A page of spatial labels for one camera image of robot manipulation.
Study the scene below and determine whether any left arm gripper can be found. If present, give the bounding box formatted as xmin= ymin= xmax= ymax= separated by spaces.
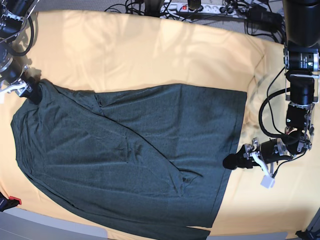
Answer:
xmin=222 ymin=137 xmax=274 ymax=178

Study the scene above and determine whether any red and black clamp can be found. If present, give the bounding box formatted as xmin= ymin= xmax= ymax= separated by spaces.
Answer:
xmin=0 ymin=193 xmax=22 ymax=212

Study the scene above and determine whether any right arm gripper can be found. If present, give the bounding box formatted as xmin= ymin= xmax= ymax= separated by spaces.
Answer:
xmin=0 ymin=79 xmax=49 ymax=104

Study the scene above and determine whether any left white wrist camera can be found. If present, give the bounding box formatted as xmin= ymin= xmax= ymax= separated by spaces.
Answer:
xmin=260 ymin=175 xmax=275 ymax=189

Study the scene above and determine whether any white power strip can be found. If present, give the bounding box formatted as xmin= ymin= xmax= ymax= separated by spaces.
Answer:
xmin=160 ymin=2 xmax=245 ymax=19

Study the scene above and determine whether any dark green long-sleeve shirt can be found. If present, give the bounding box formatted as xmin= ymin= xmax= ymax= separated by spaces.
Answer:
xmin=11 ymin=80 xmax=247 ymax=240

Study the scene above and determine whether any black clamp right corner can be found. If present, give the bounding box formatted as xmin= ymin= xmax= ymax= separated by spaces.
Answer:
xmin=295 ymin=230 xmax=320 ymax=240

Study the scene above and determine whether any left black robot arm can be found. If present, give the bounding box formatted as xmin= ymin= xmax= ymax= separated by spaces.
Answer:
xmin=223 ymin=0 xmax=320 ymax=180

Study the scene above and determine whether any black power adapter box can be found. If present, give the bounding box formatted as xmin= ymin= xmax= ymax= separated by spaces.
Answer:
xmin=247 ymin=8 xmax=283 ymax=28

